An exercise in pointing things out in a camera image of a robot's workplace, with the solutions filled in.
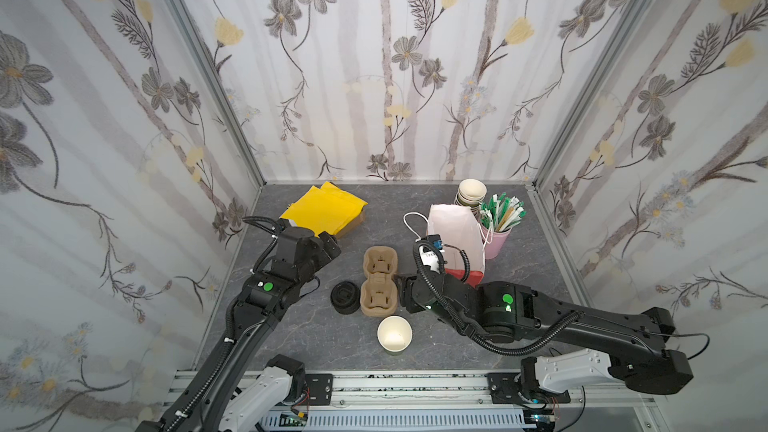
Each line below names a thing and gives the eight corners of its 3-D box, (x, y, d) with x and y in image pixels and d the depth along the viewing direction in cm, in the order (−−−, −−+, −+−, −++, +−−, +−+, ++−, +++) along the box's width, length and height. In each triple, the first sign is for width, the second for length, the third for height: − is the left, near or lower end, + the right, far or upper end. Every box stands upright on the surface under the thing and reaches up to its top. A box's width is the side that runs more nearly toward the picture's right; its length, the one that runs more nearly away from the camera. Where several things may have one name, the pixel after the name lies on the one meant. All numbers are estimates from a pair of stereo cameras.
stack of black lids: (331, 314, 89) (328, 306, 84) (334, 289, 94) (332, 280, 89) (359, 314, 89) (357, 306, 84) (360, 289, 94) (359, 280, 89)
